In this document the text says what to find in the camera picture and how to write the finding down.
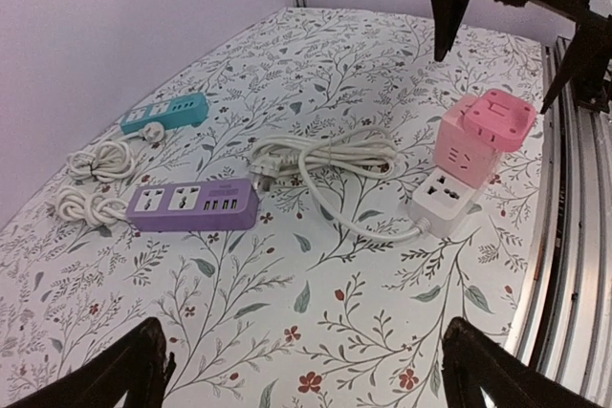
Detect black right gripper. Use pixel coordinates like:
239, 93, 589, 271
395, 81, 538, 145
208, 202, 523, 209
430, 0, 611, 115

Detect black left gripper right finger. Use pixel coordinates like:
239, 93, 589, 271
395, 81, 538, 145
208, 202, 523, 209
442, 317, 596, 408

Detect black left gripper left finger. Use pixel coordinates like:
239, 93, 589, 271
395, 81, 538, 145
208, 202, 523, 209
12, 317, 175, 408

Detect light pink cube socket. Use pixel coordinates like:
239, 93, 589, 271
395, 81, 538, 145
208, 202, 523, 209
433, 95, 502, 189

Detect white power strip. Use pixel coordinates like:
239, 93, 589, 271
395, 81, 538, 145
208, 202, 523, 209
407, 167, 480, 238

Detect purple power strip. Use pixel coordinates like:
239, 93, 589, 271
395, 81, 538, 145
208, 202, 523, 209
125, 178, 259, 232

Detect teal power strip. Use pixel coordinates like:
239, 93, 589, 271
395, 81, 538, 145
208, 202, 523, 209
120, 93, 209, 135

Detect floral patterned table mat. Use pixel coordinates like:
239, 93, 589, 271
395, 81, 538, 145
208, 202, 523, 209
1, 9, 543, 407

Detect aluminium front rail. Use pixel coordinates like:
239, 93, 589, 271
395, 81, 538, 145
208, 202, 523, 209
501, 34, 612, 399

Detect white coiled cable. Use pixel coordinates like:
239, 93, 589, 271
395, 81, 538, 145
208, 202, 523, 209
51, 185, 135, 227

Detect white bundled cable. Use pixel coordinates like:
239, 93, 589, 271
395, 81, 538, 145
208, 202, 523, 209
251, 128, 429, 245

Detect teal strip white cable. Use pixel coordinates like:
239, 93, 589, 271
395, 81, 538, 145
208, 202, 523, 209
64, 121, 168, 183

